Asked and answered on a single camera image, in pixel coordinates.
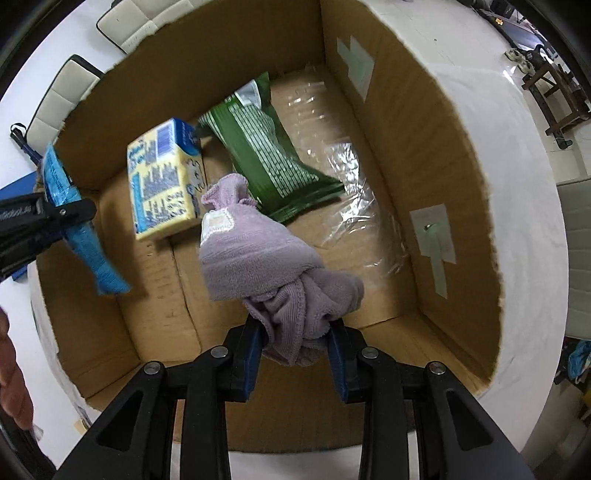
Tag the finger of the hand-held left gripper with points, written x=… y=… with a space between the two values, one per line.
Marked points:
x=55 y=214

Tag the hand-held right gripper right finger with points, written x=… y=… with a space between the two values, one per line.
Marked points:
x=338 y=364

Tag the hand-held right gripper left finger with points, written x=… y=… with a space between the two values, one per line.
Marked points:
x=251 y=357

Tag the blue packet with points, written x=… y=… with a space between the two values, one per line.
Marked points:
x=78 y=221

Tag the purple towel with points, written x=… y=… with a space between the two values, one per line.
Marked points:
x=272 y=272

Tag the yellow blue carton box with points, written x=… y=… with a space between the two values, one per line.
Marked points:
x=166 y=180

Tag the cardboard box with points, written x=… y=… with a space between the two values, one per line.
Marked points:
x=295 y=221

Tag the green snack bag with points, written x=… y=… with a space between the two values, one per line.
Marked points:
x=272 y=152

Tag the person's left forearm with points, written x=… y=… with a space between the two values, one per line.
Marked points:
x=13 y=369

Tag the blue clamp tool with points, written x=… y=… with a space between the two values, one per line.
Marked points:
x=23 y=143

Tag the white padded chair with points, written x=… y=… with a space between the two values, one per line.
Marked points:
x=60 y=99
x=134 y=18

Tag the blue cloth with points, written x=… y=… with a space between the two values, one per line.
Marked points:
x=579 y=362

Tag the wooden stool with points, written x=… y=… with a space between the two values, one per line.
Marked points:
x=556 y=99

